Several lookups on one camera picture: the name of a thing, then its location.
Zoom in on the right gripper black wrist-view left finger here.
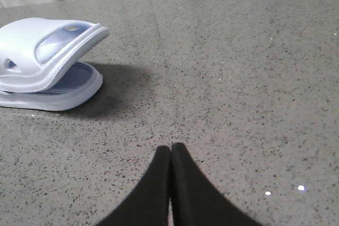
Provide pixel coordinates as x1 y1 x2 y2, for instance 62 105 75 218
98 146 170 226

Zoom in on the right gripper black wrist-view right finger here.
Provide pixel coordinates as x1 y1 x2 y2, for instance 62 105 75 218
172 143 259 225

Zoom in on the light blue slipper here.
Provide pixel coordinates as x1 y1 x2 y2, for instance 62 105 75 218
1 17 109 93
1 62 103 111

